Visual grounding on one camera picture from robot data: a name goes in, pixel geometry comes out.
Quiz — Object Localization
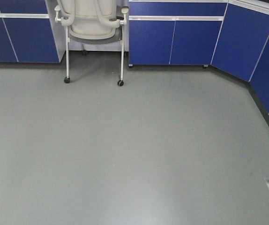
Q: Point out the right blue corner cabinet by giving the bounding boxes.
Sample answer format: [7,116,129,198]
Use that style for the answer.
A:
[211,0,269,115]

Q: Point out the beige office chair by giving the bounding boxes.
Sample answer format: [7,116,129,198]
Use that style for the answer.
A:
[54,0,129,87]

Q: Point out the middle blue cabinet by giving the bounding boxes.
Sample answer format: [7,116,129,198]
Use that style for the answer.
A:
[129,0,228,67]

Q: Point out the left blue cabinet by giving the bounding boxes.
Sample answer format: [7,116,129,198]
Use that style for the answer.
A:
[0,0,61,63]

